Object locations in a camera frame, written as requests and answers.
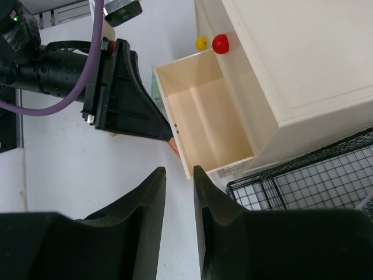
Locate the cream drawer cabinet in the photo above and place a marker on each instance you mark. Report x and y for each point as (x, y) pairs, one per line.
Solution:
(300, 72)

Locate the small drawer yellow knob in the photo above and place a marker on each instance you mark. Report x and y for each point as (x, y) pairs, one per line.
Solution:
(201, 44)

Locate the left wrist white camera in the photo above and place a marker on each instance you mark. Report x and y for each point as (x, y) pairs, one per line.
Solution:
(117, 12)

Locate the drawer red knob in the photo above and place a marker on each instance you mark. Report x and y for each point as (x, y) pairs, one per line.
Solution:
(220, 44)

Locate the black wire mesh organizer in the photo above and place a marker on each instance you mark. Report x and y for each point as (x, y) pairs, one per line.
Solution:
(336, 176)

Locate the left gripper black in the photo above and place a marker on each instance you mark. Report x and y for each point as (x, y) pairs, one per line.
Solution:
(126, 107)

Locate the green transparent correction tape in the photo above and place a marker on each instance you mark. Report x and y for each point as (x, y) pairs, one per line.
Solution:
(156, 96)

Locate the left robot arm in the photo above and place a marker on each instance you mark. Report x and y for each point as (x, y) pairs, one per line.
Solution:
(60, 69)

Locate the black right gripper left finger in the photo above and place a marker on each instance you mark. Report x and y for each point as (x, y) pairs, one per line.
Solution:
(119, 241)

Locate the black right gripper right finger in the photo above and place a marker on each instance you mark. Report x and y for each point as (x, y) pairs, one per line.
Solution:
(236, 243)

